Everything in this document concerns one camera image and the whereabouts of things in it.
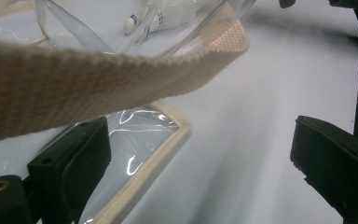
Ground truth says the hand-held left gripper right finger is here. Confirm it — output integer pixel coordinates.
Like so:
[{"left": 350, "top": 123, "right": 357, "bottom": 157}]
[{"left": 289, "top": 115, "right": 358, "bottom": 224}]

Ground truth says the clear tote bag beige trim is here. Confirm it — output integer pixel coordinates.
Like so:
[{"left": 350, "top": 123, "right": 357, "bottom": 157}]
[{"left": 0, "top": 0, "right": 257, "bottom": 224}]

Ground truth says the white shuttlecock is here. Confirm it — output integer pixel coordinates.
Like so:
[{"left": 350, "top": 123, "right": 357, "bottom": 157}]
[
  {"left": 150, "top": 0, "right": 199, "bottom": 32},
  {"left": 123, "top": 0, "right": 157, "bottom": 35}
]

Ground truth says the white table sheet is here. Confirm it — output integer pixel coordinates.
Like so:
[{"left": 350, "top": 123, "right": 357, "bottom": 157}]
[{"left": 0, "top": 0, "right": 358, "bottom": 224}]

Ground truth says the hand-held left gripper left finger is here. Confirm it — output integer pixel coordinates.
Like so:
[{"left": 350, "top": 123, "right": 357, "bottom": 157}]
[{"left": 27, "top": 116, "right": 112, "bottom": 224}]

